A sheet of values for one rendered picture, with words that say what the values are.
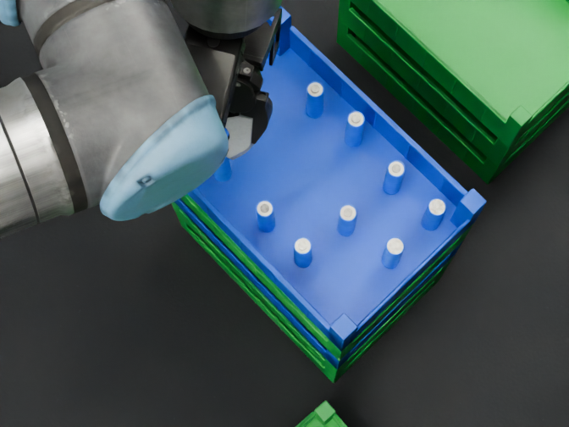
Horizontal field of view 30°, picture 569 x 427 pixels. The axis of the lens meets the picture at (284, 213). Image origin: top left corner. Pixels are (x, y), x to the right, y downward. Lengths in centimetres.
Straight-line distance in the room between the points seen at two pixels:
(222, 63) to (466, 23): 60
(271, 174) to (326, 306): 16
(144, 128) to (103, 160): 3
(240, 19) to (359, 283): 40
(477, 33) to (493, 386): 46
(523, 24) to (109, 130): 86
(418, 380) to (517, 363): 13
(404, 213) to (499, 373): 38
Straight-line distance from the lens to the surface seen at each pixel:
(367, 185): 114
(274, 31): 91
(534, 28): 141
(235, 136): 96
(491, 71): 138
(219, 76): 85
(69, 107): 64
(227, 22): 81
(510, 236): 148
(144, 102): 64
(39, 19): 68
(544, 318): 147
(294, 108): 117
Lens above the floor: 142
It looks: 75 degrees down
